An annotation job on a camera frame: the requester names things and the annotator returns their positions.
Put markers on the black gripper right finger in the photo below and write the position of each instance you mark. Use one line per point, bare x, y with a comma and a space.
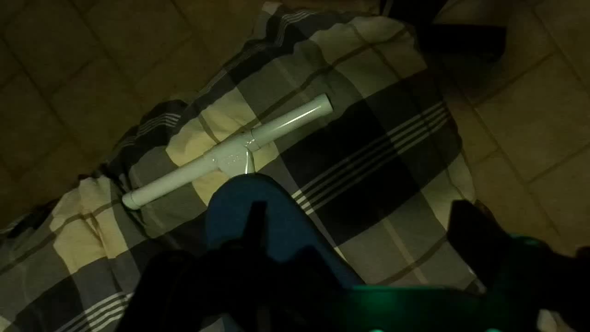
485, 247

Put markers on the plaid checkered blanket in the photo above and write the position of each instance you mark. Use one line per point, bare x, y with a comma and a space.
376, 177

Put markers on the blue ironing board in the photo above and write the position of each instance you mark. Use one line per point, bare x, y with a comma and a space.
286, 223

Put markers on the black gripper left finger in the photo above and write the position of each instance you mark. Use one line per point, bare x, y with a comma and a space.
252, 245

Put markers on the white plastic pipe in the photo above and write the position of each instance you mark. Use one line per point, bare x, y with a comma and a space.
232, 155

